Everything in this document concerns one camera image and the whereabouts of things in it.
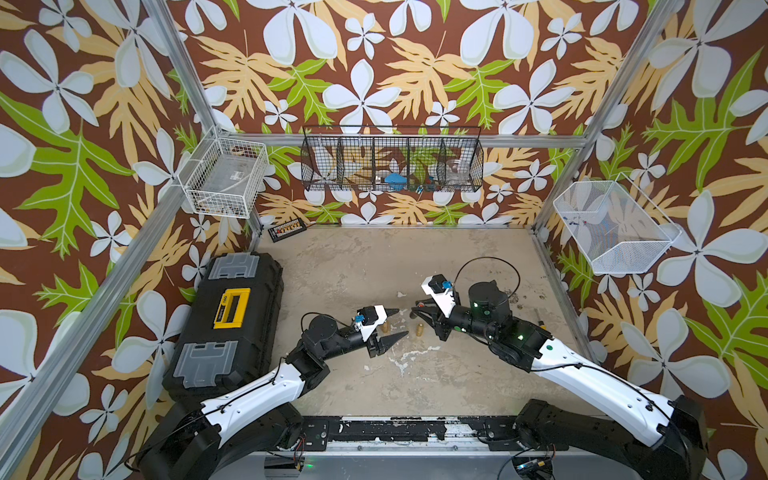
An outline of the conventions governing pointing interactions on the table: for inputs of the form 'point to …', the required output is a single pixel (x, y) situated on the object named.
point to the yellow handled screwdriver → (541, 323)
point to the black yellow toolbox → (229, 332)
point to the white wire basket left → (225, 178)
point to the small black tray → (286, 229)
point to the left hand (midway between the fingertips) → (401, 316)
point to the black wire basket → (392, 159)
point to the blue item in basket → (396, 181)
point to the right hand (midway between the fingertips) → (413, 305)
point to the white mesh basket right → (621, 231)
